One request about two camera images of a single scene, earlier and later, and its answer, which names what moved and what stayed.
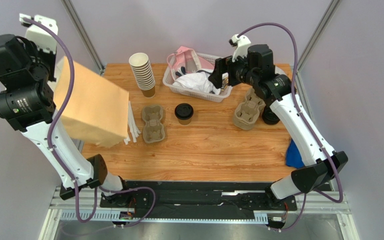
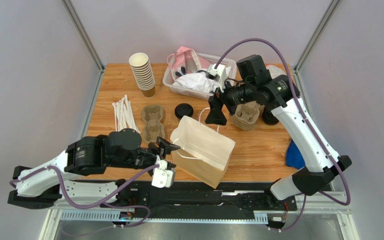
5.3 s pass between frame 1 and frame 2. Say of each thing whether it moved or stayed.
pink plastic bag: stayed
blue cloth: stayed
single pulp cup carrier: stayed
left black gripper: moved
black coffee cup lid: stayed
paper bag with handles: moved
